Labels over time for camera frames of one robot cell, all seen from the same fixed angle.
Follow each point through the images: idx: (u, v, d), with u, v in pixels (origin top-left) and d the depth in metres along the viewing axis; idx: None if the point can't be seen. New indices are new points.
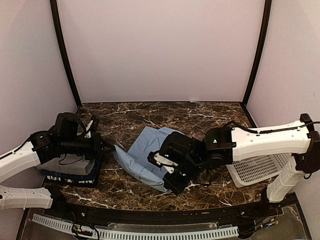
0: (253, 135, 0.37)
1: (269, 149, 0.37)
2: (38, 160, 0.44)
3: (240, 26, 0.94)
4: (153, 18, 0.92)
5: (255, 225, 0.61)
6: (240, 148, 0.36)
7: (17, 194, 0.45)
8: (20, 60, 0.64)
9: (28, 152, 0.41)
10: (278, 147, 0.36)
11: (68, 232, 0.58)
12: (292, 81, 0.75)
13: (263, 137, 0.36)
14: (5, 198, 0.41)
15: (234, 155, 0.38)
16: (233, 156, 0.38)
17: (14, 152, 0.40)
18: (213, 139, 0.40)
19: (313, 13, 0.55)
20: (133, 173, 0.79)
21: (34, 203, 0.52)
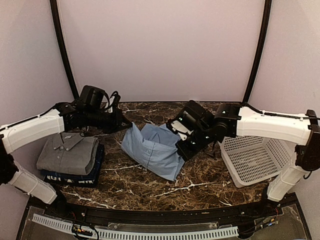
0: (258, 116, 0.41)
1: (269, 132, 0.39)
2: (62, 128, 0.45)
3: (240, 26, 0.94)
4: (154, 18, 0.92)
5: (255, 225, 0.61)
6: (243, 122, 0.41)
7: (30, 177, 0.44)
8: (20, 60, 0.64)
9: (56, 116, 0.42)
10: (277, 132, 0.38)
11: (68, 232, 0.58)
12: (292, 80, 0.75)
13: (265, 118, 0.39)
14: (20, 175, 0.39)
15: (237, 129, 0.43)
16: (236, 130, 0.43)
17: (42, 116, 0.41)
18: (222, 111, 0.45)
19: (313, 12, 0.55)
20: (146, 148, 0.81)
21: (42, 193, 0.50)
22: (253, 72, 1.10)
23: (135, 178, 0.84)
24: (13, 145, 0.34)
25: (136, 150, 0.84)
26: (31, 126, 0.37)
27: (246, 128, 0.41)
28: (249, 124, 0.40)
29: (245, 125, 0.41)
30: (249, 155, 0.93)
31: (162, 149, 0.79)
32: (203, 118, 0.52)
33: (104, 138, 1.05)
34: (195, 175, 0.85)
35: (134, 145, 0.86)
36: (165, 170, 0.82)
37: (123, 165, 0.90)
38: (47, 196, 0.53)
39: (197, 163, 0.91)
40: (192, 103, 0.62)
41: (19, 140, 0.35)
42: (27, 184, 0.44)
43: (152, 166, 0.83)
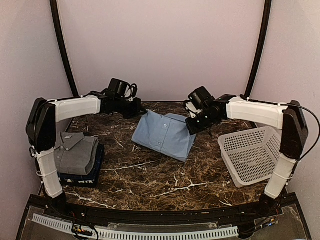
0: (243, 102, 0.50)
1: (253, 117, 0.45)
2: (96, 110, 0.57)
3: (240, 26, 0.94)
4: (154, 18, 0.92)
5: (255, 225, 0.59)
6: (231, 105, 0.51)
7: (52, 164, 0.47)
8: (20, 60, 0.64)
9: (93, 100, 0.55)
10: (259, 116, 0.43)
11: (68, 232, 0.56)
12: (292, 80, 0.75)
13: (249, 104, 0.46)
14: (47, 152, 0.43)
15: (228, 112, 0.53)
16: (227, 112, 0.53)
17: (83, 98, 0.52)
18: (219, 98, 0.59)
19: (313, 12, 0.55)
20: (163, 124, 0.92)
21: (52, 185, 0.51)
22: (253, 72, 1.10)
23: (135, 178, 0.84)
24: (59, 116, 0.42)
25: (153, 131, 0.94)
26: (72, 104, 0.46)
27: (234, 112, 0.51)
28: (236, 109, 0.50)
29: (232, 110, 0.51)
30: (249, 155, 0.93)
31: (177, 126, 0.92)
32: (206, 101, 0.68)
33: (104, 138, 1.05)
34: (195, 175, 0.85)
35: (150, 127, 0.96)
36: (180, 147, 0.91)
37: (123, 165, 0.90)
38: (57, 187, 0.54)
39: (197, 163, 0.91)
40: (202, 88, 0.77)
41: (63, 112, 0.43)
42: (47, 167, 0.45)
43: (168, 144, 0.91)
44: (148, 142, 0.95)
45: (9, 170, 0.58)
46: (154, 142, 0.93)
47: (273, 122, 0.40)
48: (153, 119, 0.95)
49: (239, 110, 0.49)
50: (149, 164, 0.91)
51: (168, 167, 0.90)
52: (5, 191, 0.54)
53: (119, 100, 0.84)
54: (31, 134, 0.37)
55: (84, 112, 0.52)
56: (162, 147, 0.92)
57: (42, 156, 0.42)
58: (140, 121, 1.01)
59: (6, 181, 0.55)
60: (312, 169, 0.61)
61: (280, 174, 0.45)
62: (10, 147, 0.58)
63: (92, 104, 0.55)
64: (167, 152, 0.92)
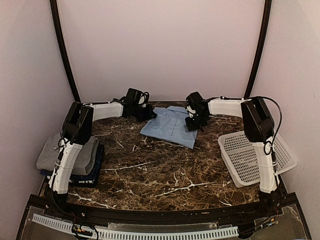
0: (220, 100, 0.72)
1: (227, 110, 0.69)
2: (117, 113, 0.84)
3: (240, 27, 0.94)
4: (154, 18, 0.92)
5: (255, 225, 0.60)
6: (212, 104, 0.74)
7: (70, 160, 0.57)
8: (20, 60, 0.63)
9: (116, 105, 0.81)
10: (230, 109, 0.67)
11: (68, 232, 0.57)
12: (292, 80, 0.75)
13: (223, 101, 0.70)
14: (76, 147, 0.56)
15: (211, 109, 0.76)
16: (210, 110, 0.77)
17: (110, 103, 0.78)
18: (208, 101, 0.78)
19: (313, 12, 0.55)
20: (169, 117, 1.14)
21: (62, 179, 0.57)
22: (253, 72, 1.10)
23: (135, 178, 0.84)
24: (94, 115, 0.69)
25: (163, 124, 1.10)
26: (104, 107, 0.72)
27: (214, 109, 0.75)
28: (215, 107, 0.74)
29: (212, 107, 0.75)
30: (249, 155, 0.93)
31: (182, 121, 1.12)
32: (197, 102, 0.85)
33: (104, 138, 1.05)
34: (194, 175, 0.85)
35: (160, 121, 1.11)
36: (187, 135, 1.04)
37: (123, 165, 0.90)
38: (65, 184, 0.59)
39: (197, 163, 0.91)
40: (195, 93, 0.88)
41: (98, 113, 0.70)
42: (69, 159, 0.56)
43: (177, 133, 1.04)
44: (158, 132, 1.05)
45: (9, 170, 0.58)
46: (164, 133, 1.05)
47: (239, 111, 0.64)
48: (162, 117, 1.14)
49: (217, 107, 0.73)
50: (149, 164, 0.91)
51: (168, 167, 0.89)
52: (5, 191, 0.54)
53: (136, 107, 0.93)
54: (71, 129, 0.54)
55: (111, 113, 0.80)
56: (172, 136, 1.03)
57: (72, 148, 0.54)
58: (147, 121, 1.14)
59: (6, 181, 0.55)
60: (312, 169, 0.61)
61: (263, 164, 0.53)
62: (10, 147, 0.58)
63: (116, 108, 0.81)
64: (177, 140, 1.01)
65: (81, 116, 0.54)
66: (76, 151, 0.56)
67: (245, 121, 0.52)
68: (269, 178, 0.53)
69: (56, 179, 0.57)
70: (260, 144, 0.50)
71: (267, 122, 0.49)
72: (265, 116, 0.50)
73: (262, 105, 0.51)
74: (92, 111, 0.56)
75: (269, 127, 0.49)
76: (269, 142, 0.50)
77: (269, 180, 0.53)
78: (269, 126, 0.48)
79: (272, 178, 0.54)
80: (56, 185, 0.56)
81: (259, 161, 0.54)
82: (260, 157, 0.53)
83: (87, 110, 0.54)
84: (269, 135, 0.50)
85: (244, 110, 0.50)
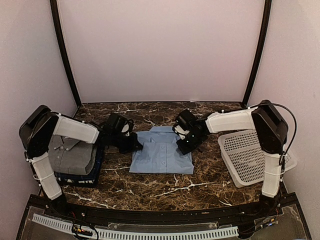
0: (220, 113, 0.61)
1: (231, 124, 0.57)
2: (90, 137, 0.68)
3: (240, 27, 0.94)
4: (154, 18, 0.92)
5: (255, 225, 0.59)
6: (211, 120, 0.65)
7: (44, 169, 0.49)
8: (20, 60, 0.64)
9: (90, 128, 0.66)
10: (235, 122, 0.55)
11: (68, 232, 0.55)
12: (292, 80, 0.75)
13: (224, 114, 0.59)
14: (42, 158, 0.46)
15: (210, 125, 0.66)
16: (209, 127, 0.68)
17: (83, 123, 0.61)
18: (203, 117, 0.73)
19: (313, 12, 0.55)
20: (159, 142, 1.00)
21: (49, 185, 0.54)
22: (253, 72, 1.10)
23: (135, 178, 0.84)
24: (59, 129, 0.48)
25: (152, 155, 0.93)
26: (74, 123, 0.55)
27: (215, 125, 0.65)
28: (214, 122, 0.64)
29: (212, 124, 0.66)
30: (249, 155, 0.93)
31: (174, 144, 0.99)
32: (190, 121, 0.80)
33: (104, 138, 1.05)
34: (194, 175, 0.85)
35: (149, 152, 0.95)
36: (183, 160, 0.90)
37: (123, 165, 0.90)
38: (54, 189, 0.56)
39: (197, 163, 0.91)
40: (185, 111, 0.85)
41: (64, 127, 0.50)
42: (43, 170, 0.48)
43: (172, 161, 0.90)
44: (150, 164, 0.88)
45: (9, 170, 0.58)
46: (158, 163, 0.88)
47: (249, 124, 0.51)
48: (149, 145, 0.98)
49: (217, 122, 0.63)
50: None
51: None
52: (5, 192, 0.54)
53: (117, 135, 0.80)
54: (24, 140, 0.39)
55: (78, 134, 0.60)
56: (167, 166, 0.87)
57: (38, 161, 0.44)
58: (133, 154, 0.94)
59: (6, 182, 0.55)
60: (312, 169, 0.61)
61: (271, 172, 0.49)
62: (10, 148, 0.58)
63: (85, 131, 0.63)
64: (175, 168, 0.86)
65: (39, 124, 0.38)
66: (45, 160, 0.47)
67: (258, 127, 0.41)
68: (274, 185, 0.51)
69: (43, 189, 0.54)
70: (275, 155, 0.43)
71: (282, 126, 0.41)
72: (277, 119, 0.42)
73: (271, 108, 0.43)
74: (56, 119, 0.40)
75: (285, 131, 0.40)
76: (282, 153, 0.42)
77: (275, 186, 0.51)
78: (285, 132, 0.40)
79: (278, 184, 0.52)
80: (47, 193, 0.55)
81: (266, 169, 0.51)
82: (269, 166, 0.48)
83: (48, 117, 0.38)
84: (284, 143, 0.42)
85: (256, 117, 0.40)
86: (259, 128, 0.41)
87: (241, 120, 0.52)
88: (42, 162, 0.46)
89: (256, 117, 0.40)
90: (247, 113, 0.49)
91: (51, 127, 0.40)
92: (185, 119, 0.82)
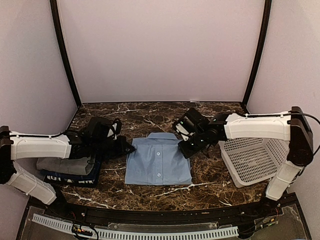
0: (242, 118, 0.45)
1: (258, 134, 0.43)
2: (66, 153, 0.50)
3: (240, 27, 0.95)
4: (154, 18, 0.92)
5: (255, 225, 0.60)
6: (230, 126, 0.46)
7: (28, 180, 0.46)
8: (20, 60, 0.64)
9: (62, 143, 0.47)
10: (264, 131, 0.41)
11: (68, 232, 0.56)
12: (292, 80, 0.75)
13: (249, 121, 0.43)
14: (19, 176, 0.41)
15: (226, 132, 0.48)
16: (226, 134, 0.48)
17: (52, 138, 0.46)
18: (213, 119, 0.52)
19: (313, 13, 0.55)
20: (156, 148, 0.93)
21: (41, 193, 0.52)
22: (253, 71, 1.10)
23: None
24: (18, 154, 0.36)
25: (147, 165, 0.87)
26: (39, 142, 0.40)
27: (234, 133, 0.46)
28: (237, 128, 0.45)
29: (232, 130, 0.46)
30: (249, 155, 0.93)
31: (170, 153, 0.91)
32: (199, 123, 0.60)
33: None
34: (195, 175, 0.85)
35: (142, 160, 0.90)
36: (181, 171, 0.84)
37: (123, 165, 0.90)
38: (46, 196, 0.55)
39: (197, 163, 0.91)
40: (193, 110, 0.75)
41: (24, 152, 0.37)
42: (23, 186, 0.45)
43: (169, 172, 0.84)
44: (145, 176, 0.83)
45: None
46: (154, 174, 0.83)
47: (282, 136, 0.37)
48: (143, 153, 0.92)
49: (240, 129, 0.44)
50: None
51: None
52: (6, 191, 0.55)
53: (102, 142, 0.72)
54: None
55: (52, 153, 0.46)
56: (164, 178, 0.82)
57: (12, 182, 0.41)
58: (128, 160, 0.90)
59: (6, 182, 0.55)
60: (311, 169, 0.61)
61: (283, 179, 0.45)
62: None
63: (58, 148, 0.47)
64: (172, 180, 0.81)
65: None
66: (20, 179, 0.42)
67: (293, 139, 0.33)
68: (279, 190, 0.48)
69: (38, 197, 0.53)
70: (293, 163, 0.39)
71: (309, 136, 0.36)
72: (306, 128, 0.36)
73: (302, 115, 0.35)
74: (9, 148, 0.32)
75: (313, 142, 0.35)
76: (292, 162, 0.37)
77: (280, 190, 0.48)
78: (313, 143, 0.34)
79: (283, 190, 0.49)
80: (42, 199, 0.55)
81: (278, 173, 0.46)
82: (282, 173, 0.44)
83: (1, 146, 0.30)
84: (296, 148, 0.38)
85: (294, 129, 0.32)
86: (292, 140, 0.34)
87: (270, 128, 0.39)
88: (15, 182, 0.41)
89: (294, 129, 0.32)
90: (282, 121, 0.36)
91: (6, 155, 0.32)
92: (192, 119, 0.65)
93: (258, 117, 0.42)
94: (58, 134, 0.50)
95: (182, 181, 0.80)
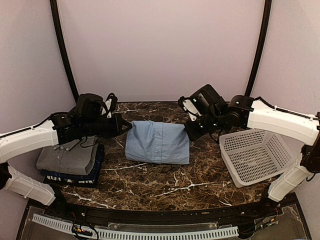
0: (270, 110, 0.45)
1: (280, 129, 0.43)
2: (55, 140, 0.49)
3: (240, 27, 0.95)
4: (154, 19, 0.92)
5: (255, 224, 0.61)
6: (256, 115, 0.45)
7: (24, 182, 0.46)
8: (20, 60, 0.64)
9: (49, 130, 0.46)
10: (288, 129, 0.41)
11: (68, 232, 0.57)
12: (292, 80, 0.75)
13: (278, 114, 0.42)
14: (15, 180, 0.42)
15: (249, 120, 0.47)
16: (248, 121, 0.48)
17: (34, 129, 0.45)
18: (236, 102, 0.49)
19: (313, 12, 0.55)
20: (156, 129, 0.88)
21: (39, 195, 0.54)
22: (253, 72, 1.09)
23: (135, 178, 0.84)
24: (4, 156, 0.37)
25: (147, 145, 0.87)
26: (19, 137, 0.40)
27: (257, 121, 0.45)
28: (263, 119, 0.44)
29: (257, 119, 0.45)
30: (249, 155, 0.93)
31: (172, 136, 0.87)
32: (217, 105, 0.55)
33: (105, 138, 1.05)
34: (195, 175, 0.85)
35: (142, 141, 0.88)
36: (180, 150, 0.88)
37: (123, 165, 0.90)
38: (43, 198, 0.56)
39: (197, 163, 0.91)
40: (209, 89, 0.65)
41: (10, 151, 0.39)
42: (20, 190, 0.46)
43: (168, 152, 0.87)
44: (145, 154, 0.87)
45: None
46: (153, 155, 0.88)
47: (304, 138, 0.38)
48: (143, 133, 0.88)
49: (266, 121, 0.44)
50: (149, 164, 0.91)
51: (168, 167, 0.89)
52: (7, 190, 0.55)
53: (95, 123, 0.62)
54: None
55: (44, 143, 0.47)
56: (162, 157, 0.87)
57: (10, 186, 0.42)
58: (128, 138, 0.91)
59: None
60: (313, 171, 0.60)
61: (289, 181, 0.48)
62: None
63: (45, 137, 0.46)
64: (170, 159, 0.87)
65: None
66: (17, 183, 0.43)
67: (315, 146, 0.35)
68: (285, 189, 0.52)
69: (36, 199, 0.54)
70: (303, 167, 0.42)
71: None
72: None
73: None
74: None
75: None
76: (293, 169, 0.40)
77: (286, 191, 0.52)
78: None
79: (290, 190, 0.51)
80: (41, 201, 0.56)
81: (286, 177, 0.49)
82: (291, 175, 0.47)
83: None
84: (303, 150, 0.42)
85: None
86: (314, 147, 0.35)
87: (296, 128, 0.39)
88: (12, 187, 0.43)
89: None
90: (312, 125, 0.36)
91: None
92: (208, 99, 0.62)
93: (286, 114, 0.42)
94: (42, 122, 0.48)
95: (180, 160, 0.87)
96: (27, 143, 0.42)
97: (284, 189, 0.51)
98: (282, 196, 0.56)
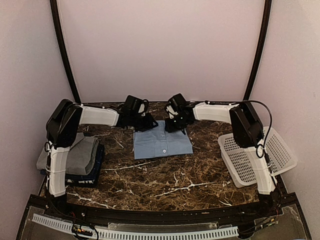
0: (205, 105, 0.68)
1: (214, 115, 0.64)
2: (114, 121, 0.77)
3: (240, 28, 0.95)
4: (153, 18, 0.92)
5: (255, 225, 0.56)
6: (198, 108, 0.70)
7: (62, 162, 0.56)
8: (20, 59, 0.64)
9: (114, 111, 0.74)
10: (217, 114, 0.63)
11: (68, 232, 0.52)
12: (292, 79, 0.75)
13: (209, 106, 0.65)
14: (63, 151, 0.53)
15: (195, 113, 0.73)
16: (195, 114, 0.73)
17: (105, 109, 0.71)
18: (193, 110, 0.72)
19: (313, 11, 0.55)
20: (161, 125, 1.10)
21: (60, 181, 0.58)
22: (253, 72, 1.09)
23: (135, 178, 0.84)
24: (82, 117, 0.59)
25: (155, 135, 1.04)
26: (95, 110, 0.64)
27: (199, 114, 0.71)
28: (201, 112, 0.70)
29: (198, 112, 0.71)
30: None
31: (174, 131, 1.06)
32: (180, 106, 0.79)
33: (105, 138, 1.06)
34: (194, 175, 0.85)
35: (150, 132, 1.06)
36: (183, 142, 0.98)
37: (123, 165, 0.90)
38: (60, 185, 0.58)
39: (197, 163, 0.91)
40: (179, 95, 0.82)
41: (86, 115, 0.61)
42: (56, 162, 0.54)
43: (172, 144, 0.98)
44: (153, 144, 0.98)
45: (10, 170, 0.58)
46: (154, 144, 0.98)
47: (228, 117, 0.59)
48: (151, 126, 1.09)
49: (203, 112, 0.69)
50: (149, 164, 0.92)
51: (168, 167, 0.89)
52: (5, 191, 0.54)
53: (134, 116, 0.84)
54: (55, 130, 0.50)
55: (103, 119, 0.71)
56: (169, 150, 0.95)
57: (57, 152, 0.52)
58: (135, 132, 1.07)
59: (6, 181, 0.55)
60: (313, 171, 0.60)
61: (258, 167, 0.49)
62: (10, 149, 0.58)
63: (111, 116, 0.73)
64: (175, 152, 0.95)
65: (66, 117, 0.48)
66: (62, 154, 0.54)
67: (233, 125, 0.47)
68: (267, 180, 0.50)
69: (50, 183, 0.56)
70: (251, 148, 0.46)
71: (255, 126, 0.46)
72: (253, 120, 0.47)
73: (249, 108, 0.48)
74: (79, 112, 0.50)
75: (257, 131, 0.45)
76: (260, 145, 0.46)
77: (266, 182, 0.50)
78: (258, 131, 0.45)
79: (270, 180, 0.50)
80: (51, 187, 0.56)
81: (253, 165, 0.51)
82: (252, 159, 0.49)
83: (75, 109, 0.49)
84: (260, 138, 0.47)
85: (234, 116, 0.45)
86: (234, 124, 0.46)
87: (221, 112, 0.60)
88: (58, 153, 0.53)
89: (233, 114, 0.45)
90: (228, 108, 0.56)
91: (78, 116, 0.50)
92: (177, 103, 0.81)
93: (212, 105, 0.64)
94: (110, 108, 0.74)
95: (184, 151, 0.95)
96: (96, 116, 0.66)
97: (261, 179, 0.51)
98: (269, 190, 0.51)
